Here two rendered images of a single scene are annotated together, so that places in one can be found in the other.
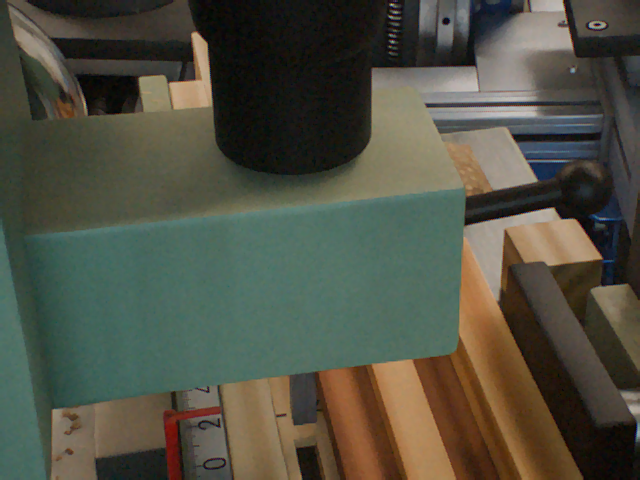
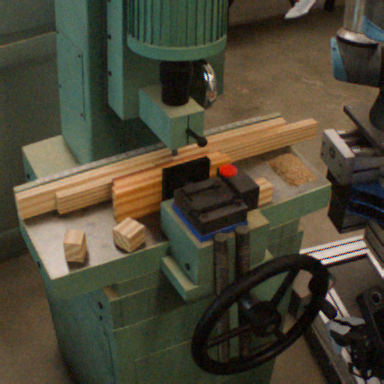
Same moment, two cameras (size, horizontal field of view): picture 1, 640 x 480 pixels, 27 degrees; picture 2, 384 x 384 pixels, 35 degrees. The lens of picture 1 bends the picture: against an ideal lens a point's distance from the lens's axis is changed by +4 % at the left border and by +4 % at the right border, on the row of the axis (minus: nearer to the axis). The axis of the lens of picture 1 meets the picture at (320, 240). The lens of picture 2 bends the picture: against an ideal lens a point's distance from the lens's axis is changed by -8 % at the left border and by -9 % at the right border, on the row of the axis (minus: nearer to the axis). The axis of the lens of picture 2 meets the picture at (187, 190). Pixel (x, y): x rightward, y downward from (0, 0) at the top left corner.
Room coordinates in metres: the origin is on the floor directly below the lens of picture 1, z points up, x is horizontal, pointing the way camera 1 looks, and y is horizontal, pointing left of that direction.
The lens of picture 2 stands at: (0.03, -0.99, 1.67)
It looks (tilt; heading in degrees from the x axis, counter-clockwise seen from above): 38 degrees down; 70
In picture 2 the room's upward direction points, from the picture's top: 2 degrees clockwise
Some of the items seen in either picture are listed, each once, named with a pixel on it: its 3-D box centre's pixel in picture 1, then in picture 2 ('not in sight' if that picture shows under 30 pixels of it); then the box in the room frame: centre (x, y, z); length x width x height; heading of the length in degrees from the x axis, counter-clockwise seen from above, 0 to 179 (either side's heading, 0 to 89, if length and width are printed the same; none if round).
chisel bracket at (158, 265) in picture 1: (240, 254); (171, 116); (0.37, 0.03, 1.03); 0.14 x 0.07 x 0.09; 99
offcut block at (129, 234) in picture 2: not in sight; (129, 234); (0.23, -0.15, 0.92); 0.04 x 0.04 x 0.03; 34
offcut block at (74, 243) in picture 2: not in sight; (74, 245); (0.13, -0.16, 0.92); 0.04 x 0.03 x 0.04; 66
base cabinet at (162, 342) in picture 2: not in sight; (151, 317); (0.35, 0.13, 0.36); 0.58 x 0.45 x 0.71; 99
